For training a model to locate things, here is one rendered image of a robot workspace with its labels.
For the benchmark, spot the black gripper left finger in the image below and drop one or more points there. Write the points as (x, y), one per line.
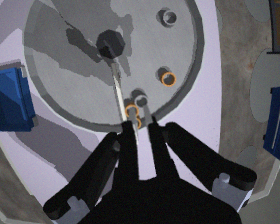
(80, 195)

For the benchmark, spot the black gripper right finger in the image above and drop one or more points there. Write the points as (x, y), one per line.
(232, 183)

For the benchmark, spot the grey metal ring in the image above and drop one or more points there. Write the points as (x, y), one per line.
(171, 13)
(140, 106)

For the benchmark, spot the grey round turning table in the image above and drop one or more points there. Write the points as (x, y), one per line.
(68, 47)

